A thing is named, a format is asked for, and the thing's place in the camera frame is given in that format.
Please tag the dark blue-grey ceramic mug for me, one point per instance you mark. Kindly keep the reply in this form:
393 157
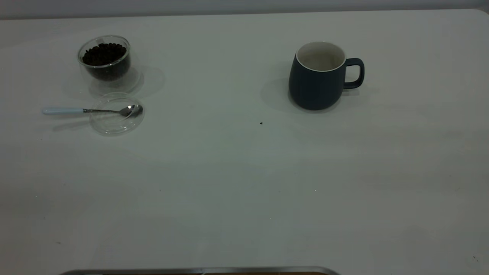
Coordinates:
313 89

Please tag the clear round glass lid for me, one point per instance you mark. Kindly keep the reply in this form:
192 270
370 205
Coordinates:
114 124

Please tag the dark coffee beans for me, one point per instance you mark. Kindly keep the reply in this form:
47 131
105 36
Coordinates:
104 55

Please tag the clear double-wall glass cup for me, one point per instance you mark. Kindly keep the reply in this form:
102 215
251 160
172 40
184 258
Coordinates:
95 87

